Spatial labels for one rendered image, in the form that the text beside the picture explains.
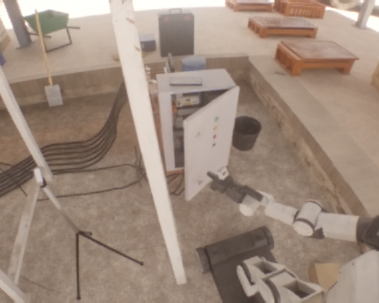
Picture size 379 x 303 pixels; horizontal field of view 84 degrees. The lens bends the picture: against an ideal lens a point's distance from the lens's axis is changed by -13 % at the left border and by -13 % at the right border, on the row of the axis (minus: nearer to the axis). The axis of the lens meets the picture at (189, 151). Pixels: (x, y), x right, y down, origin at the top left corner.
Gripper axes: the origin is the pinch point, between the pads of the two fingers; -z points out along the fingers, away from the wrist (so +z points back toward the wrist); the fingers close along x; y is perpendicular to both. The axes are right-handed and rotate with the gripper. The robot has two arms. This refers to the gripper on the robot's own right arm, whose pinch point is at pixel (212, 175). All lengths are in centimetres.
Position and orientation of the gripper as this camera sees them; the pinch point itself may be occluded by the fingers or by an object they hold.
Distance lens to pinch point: 117.9
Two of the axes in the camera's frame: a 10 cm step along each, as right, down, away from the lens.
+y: 0.0, 7.1, 7.1
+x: -6.7, 5.3, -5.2
